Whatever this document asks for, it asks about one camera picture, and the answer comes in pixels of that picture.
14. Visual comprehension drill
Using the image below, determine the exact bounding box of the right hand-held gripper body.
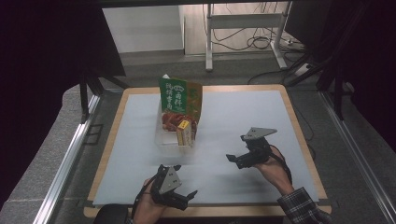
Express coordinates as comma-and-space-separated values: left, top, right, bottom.
241, 126, 278, 167

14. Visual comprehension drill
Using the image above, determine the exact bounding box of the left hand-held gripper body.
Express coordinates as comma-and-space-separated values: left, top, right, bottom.
150, 163, 191, 204

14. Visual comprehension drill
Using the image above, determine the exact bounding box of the clear plastic storage container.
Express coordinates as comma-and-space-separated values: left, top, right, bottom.
154, 102, 197, 157

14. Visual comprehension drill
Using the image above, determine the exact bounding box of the small brown and yellow box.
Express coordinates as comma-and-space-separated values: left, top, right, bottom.
176, 119, 193, 147

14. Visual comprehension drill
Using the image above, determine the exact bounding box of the green and red sauce packet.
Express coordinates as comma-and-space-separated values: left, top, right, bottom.
158, 76, 204, 133

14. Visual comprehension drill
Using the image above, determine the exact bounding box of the person's right hand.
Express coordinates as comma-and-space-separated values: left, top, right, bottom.
253, 146, 295, 196

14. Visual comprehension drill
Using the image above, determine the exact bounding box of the person's left hand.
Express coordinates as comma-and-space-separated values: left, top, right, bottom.
133, 178, 167, 224

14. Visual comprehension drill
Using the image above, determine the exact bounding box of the dark cloth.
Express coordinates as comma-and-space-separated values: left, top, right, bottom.
92, 203, 130, 224

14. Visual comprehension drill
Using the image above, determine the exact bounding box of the pale grey table mat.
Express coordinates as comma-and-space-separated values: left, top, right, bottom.
92, 90, 307, 207

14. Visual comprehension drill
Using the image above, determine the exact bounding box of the white power strip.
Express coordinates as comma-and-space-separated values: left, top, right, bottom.
293, 63, 313, 77

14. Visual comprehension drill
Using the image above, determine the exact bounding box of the black metal stand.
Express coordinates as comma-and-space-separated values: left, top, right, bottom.
284, 46, 354, 120

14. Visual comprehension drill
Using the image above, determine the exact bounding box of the black tripod stand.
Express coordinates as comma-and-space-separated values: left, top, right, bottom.
78, 69, 130, 124

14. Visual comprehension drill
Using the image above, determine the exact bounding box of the dark curtain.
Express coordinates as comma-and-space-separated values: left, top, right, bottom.
311, 0, 396, 153
0, 0, 126, 206

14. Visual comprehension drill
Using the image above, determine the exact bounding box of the white cabinet panel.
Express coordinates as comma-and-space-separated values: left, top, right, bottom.
102, 6, 185, 54

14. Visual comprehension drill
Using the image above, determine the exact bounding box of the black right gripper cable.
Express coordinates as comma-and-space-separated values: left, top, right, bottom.
269, 144, 293, 185

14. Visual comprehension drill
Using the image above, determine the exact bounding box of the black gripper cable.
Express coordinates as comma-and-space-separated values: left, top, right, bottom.
269, 144, 293, 185
132, 172, 162, 218

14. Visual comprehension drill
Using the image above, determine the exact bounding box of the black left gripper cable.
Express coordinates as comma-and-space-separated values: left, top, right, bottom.
132, 172, 162, 218

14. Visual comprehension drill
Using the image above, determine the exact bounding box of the black floor bracket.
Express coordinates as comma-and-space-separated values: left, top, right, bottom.
83, 123, 105, 146

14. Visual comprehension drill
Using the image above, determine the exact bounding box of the aluminium rail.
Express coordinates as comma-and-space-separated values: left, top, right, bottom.
320, 91, 396, 224
32, 94, 101, 224

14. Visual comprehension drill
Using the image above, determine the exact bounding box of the tangle of black floor cables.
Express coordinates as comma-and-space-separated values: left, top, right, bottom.
211, 3, 307, 52

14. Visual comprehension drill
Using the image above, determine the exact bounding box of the white metal desk frame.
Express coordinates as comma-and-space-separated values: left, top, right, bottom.
205, 1, 293, 73

